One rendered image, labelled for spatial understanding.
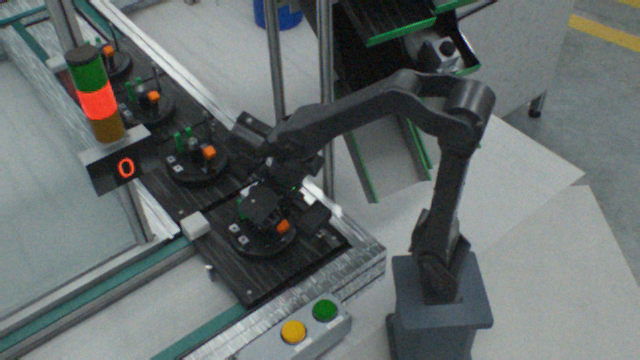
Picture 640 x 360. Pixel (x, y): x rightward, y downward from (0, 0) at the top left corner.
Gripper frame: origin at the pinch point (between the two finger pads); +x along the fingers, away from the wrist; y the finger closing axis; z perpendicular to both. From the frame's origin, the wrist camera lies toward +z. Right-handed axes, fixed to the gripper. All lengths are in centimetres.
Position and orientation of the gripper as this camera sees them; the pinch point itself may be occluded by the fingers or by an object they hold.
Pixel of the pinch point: (275, 205)
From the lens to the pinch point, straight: 107.8
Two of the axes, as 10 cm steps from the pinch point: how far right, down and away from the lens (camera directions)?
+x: -2.3, 4.8, 8.5
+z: -6.0, 6.1, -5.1
